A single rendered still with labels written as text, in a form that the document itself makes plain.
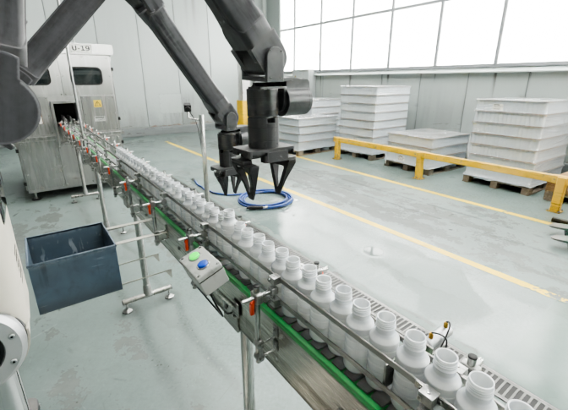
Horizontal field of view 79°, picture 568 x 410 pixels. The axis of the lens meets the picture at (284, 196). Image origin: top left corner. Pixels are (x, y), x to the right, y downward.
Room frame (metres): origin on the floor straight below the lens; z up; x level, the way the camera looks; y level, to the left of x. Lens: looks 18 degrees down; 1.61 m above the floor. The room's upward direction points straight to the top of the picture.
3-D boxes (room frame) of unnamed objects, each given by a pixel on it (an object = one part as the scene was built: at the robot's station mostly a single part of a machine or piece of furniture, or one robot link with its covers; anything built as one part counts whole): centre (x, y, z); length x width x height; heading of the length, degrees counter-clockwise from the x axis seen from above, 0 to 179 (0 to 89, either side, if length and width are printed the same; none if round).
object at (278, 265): (0.86, 0.01, 1.08); 0.06 x 0.06 x 0.17
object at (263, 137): (0.65, 0.04, 1.51); 0.10 x 0.07 x 0.07; 127
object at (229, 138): (1.10, 0.18, 1.43); 0.07 x 0.06 x 0.07; 127
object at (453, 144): (6.76, -2.79, 0.33); 1.25 x 1.03 x 0.66; 124
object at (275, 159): (0.66, 0.02, 1.44); 0.07 x 0.07 x 0.09; 37
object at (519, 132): (5.60, -3.80, 0.67); 1.24 x 1.03 x 1.35; 125
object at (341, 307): (0.67, -0.13, 1.08); 0.06 x 0.06 x 0.17
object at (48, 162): (5.59, 3.48, 1.05); 1.60 x 1.40 x 2.10; 36
